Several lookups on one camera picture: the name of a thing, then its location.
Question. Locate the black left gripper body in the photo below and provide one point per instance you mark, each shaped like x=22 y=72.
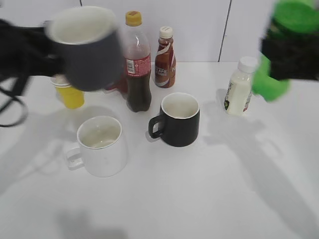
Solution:
x=27 y=51

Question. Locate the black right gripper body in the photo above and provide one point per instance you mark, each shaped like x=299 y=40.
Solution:
x=292 y=55

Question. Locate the green sprite bottle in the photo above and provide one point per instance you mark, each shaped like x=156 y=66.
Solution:
x=299 y=16

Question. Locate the gray ceramic mug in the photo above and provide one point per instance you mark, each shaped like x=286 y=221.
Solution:
x=86 y=39

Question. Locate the yellow paper cup stack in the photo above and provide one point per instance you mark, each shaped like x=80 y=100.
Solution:
x=71 y=97

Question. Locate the white milk bottle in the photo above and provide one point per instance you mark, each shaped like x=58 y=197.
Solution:
x=239 y=91

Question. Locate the red ceramic mug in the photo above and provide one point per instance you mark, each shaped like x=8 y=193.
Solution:
x=121 y=85

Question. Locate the cola bottle yellow cap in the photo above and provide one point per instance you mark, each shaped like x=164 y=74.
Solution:
x=137 y=55

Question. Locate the brown coffee drink bottle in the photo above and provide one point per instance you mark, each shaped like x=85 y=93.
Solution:
x=165 y=61

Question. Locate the white ceramic mug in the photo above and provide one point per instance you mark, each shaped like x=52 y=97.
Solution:
x=100 y=147

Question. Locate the black ceramic mug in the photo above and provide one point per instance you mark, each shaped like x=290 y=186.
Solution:
x=178 y=121

